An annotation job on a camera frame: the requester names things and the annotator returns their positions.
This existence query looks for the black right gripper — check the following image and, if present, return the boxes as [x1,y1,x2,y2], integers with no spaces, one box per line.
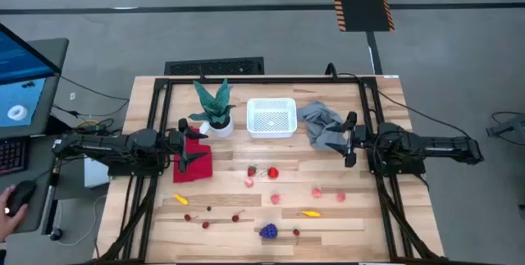
[324,112,368,169]

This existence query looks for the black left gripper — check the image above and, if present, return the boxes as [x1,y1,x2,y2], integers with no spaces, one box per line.
[166,117,211,174]

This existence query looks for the purple grape bunch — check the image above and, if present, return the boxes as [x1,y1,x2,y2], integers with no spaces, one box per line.
[258,222,279,240]

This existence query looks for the red folded cloth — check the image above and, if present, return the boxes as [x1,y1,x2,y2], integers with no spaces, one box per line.
[172,126,213,184]

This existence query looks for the grey crumpled cloth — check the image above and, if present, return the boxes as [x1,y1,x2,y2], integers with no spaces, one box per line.
[296,100,349,152]

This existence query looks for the snake plant in white pot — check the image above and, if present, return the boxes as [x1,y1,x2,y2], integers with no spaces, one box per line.
[188,78,237,139]

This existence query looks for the white perforated plastic basket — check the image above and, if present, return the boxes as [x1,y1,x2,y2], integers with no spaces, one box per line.
[246,97,299,139]

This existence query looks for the black floor vent grille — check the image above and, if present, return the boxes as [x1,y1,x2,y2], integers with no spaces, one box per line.
[164,56,266,76]

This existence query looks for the white box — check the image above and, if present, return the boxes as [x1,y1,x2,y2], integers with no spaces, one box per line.
[84,156,111,188]

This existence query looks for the grey computer desk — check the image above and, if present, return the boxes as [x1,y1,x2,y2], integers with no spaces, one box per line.
[0,37,70,236]

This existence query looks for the black computer mouse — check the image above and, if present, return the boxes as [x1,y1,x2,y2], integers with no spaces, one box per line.
[6,180,38,217]

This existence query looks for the black backlit keyboard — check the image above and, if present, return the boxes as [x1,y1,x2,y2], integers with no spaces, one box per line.
[0,137,28,176]

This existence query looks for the computer monitor with blue screen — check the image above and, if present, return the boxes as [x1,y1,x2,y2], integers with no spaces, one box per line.
[0,22,62,87]

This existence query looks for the person's hand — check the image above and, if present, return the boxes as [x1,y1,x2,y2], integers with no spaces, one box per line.
[0,185,28,244]

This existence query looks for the black cable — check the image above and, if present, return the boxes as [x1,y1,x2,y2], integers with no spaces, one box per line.
[326,62,473,139]
[60,75,130,103]

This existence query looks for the black metal table frame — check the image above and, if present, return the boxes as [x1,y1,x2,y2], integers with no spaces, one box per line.
[94,74,446,265]

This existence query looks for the white cable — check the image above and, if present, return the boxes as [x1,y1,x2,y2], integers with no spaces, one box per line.
[56,194,108,246]

